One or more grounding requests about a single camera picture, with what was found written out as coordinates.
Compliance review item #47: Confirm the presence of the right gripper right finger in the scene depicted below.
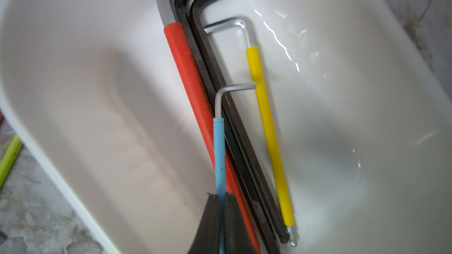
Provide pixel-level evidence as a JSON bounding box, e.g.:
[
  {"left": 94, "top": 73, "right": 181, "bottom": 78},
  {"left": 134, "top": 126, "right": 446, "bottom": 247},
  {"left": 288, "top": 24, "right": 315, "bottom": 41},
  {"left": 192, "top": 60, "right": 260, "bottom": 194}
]
[{"left": 224, "top": 192, "right": 255, "bottom": 254}]

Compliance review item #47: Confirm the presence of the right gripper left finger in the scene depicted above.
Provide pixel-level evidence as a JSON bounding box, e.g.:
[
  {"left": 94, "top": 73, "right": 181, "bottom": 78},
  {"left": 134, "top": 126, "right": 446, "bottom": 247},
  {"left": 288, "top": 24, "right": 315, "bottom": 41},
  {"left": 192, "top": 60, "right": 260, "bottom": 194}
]
[{"left": 188, "top": 194, "right": 220, "bottom": 254}]

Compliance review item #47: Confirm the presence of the blue sleeved hex key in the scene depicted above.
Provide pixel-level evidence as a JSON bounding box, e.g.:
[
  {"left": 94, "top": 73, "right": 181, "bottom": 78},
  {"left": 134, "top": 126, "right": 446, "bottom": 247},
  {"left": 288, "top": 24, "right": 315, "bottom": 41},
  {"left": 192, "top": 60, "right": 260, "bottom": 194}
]
[{"left": 213, "top": 82, "right": 257, "bottom": 254}]

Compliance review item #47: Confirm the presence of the yellow sleeved hex key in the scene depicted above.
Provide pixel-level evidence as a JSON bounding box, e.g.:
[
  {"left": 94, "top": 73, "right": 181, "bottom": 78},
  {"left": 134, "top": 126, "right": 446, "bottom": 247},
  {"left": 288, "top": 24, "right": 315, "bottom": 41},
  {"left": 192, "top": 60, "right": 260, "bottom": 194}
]
[{"left": 204, "top": 17, "right": 297, "bottom": 248}]

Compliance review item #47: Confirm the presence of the red sleeved hex key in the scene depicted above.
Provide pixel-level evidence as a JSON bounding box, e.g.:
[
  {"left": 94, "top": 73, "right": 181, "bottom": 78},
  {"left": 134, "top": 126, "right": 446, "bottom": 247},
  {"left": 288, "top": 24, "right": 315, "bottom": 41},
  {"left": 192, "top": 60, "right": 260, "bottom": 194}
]
[{"left": 157, "top": 0, "right": 260, "bottom": 254}]

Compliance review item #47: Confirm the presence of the green sleeved hex key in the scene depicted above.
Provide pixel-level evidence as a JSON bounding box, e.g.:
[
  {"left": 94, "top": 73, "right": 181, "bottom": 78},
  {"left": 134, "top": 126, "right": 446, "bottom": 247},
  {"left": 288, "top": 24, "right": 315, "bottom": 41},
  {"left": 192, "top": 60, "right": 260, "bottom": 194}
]
[{"left": 1, "top": 134, "right": 23, "bottom": 187}]

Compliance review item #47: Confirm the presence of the thin dark grey hex key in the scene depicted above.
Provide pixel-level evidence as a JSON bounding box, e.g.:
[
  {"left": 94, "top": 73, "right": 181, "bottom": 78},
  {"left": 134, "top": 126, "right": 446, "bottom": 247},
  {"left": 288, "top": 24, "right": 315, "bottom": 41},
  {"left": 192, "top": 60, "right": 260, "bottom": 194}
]
[{"left": 188, "top": 0, "right": 289, "bottom": 252}]

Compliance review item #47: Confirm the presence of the large black hex key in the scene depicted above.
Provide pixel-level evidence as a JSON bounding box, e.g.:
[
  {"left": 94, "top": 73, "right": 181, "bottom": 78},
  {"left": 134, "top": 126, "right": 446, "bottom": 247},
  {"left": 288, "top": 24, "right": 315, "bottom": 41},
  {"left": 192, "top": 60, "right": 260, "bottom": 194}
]
[{"left": 157, "top": 0, "right": 288, "bottom": 254}]

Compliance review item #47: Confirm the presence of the white rectangular storage box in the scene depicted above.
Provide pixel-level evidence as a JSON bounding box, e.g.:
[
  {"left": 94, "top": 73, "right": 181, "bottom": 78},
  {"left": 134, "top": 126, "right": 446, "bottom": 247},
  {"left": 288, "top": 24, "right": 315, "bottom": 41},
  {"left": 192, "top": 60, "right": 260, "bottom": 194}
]
[{"left": 1, "top": 0, "right": 452, "bottom": 254}]

